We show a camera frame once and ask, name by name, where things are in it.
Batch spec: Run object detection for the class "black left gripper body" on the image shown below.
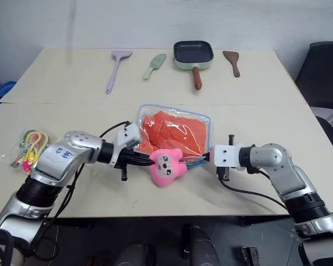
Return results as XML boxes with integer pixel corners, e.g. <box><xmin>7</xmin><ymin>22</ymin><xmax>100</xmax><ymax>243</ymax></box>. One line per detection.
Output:
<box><xmin>113</xmin><ymin>148</ymin><xmax>137</xmax><ymax>181</ymax></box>

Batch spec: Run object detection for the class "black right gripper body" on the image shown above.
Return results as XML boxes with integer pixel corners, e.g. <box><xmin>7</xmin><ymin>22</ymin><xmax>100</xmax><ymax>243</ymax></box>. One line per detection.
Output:
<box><xmin>209</xmin><ymin>134</ymin><xmax>236</xmax><ymax>181</ymax></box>

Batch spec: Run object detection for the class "clear plastic zipper pouch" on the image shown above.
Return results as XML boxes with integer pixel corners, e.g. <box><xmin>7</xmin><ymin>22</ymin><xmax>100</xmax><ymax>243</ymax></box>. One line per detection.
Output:
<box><xmin>134</xmin><ymin>104</ymin><xmax>214</xmax><ymax>170</ymax></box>

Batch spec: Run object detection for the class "orange cloth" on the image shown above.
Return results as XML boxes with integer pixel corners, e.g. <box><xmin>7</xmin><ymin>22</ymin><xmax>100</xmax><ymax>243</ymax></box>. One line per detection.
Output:
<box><xmin>140</xmin><ymin>110</ymin><xmax>210</xmax><ymax>159</ymax></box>

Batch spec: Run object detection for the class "pink plush toy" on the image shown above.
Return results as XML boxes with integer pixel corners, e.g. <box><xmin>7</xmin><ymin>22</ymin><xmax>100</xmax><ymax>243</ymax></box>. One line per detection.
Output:
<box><xmin>147</xmin><ymin>148</ymin><xmax>188</xmax><ymax>188</ymax></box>

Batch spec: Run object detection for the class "dark rounded shape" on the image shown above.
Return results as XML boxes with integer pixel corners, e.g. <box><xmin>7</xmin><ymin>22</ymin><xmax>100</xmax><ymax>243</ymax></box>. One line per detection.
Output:
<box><xmin>183</xmin><ymin>224</ymin><xmax>220</xmax><ymax>266</ymax></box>

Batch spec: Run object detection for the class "green plastic scoop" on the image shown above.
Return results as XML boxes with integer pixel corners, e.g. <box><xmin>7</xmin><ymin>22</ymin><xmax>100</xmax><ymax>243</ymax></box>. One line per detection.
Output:
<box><xmin>143</xmin><ymin>53</ymin><xmax>167</xmax><ymax>81</ymax></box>

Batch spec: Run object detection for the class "purple silicone spatula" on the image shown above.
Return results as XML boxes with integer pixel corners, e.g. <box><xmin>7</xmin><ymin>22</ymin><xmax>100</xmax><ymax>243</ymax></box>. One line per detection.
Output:
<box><xmin>104</xmin><ymin>50</ymin><xmax>133</xmax><ymax>95</ymax></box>

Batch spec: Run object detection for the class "brown wooden spatula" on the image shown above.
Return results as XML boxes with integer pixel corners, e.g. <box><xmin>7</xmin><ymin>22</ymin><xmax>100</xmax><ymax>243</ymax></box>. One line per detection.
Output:
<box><xmin>222</xmin><ymin>50</ymin><xmax>241</xmax><ymax>78</ymax></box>

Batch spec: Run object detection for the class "green square frying pan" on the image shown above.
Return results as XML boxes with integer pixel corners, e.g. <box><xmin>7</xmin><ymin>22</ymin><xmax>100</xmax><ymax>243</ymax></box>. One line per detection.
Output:
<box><xmin>173</xmin><ymin>40</ymin><xmax>214</xmax><ymax>91</ymax></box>

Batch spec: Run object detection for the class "blue plastic basket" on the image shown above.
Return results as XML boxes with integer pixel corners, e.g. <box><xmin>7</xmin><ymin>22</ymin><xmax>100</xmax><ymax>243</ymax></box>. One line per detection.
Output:
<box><xmin>0</xmin><ymin>80</ymin><xmax>17</xmax><ymax>100</ymax></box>

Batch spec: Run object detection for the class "black chair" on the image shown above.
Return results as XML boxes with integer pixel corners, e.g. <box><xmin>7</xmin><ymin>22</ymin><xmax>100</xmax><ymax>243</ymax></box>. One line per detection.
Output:
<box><xmin>294</xmin><ymin>41</ymin><xmax>333</xmax><ymax>110</ymax></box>

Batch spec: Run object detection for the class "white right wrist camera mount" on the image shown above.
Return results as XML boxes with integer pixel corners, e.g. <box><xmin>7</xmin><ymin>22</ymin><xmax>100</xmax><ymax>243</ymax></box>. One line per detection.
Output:
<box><xmin>213</xmin><ymin>143</ymin><xmax>241</xmax><ymax>169</ymax></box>

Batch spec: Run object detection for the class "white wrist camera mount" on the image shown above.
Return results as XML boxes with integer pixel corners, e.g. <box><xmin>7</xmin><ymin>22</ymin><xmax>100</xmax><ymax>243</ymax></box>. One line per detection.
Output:
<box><xmin>113</xmin><ymin>123</ymin><xmax>142</xmax><ymax>152</ymax></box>
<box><xmin>213</xmin><ymin>143</ymin><xmax>241</xmax><ymax>169</ymax></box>

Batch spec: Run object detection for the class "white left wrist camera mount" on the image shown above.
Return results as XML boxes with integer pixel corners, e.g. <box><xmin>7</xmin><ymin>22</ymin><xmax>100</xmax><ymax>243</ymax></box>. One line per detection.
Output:
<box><xmin>113</xmin><ymin>123</ymin><xmax>142</xmax><ymax>152</ymax></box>

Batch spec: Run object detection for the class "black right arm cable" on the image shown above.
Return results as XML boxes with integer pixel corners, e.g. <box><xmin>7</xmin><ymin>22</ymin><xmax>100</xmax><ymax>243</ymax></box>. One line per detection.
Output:
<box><xmin>216</xmin><ymin>166</ymin><xmax>291</xmax><ymax>212</ymax></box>

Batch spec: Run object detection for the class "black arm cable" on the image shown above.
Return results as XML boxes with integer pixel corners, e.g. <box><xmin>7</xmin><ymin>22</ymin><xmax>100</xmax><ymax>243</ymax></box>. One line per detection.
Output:
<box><xmin>30</xmin><ymin>120</ymin><xmax>130</xmax><ymax>261</ymax></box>
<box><xmin>216</xmin><ymin>166</ymin><xmax>291</xmax><ymax>212</ymax></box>

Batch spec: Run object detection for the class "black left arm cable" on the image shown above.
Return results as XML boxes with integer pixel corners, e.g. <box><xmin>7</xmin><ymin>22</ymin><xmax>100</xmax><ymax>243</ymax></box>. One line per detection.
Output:
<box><xmin>30</xmin><ymin>120</ymin><xmax>130</xmax><ymax>261</ymax></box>

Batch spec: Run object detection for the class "bag of colourful cords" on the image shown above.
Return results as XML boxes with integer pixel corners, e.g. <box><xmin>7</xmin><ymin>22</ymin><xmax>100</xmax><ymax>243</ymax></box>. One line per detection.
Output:
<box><xmin>0</xmin><ymin>127</ymin><xmax>54</xmax><ymax>174</ymax></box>

